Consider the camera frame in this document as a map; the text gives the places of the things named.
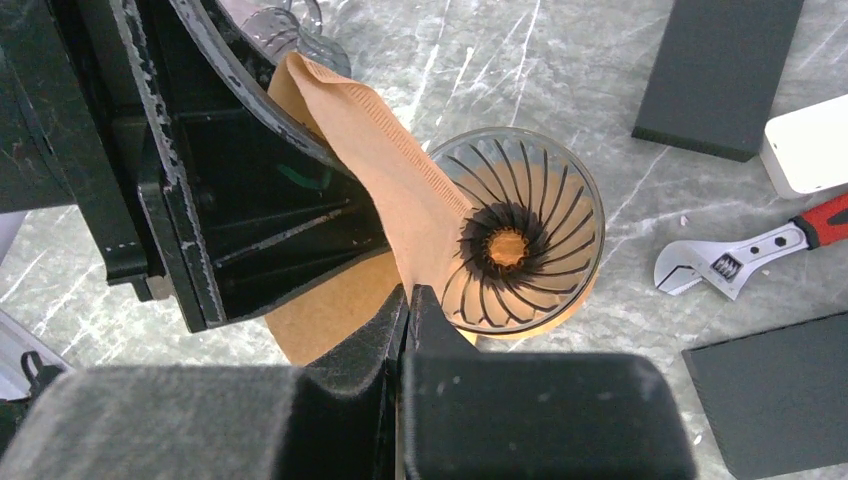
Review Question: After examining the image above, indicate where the black block near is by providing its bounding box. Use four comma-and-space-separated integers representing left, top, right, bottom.
682, 312, 847, 479

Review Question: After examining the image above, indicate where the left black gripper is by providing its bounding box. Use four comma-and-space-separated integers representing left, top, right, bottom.
1, 1, 149, 299

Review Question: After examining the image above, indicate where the brown paper coffee filter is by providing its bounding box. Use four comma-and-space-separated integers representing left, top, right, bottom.
265, 53, 471, 366

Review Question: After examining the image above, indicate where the grey glass dripper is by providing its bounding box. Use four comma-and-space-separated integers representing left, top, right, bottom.
221, 0, 352, 78

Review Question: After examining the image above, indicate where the clear glass dripper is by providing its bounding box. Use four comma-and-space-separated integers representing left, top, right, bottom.
431, 127, 605, 339

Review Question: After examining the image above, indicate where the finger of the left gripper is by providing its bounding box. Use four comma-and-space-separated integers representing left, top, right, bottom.
111, 1, 387, 332

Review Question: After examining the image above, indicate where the red handled adjustable wrench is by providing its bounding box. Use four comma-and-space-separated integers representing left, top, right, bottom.
653, 193, 847, 300

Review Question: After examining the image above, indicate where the black block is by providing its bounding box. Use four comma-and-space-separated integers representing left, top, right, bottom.
631, 0, 803, 163
682, 312, 847, 479

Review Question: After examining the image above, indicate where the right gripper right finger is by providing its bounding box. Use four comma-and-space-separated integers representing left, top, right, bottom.
404, 286, 696, 479

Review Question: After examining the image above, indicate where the black block far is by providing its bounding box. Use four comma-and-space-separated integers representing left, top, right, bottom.
631, 0, 803, 163

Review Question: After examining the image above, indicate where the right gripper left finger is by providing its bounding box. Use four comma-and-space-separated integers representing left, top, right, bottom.
1, 288, 408, 479

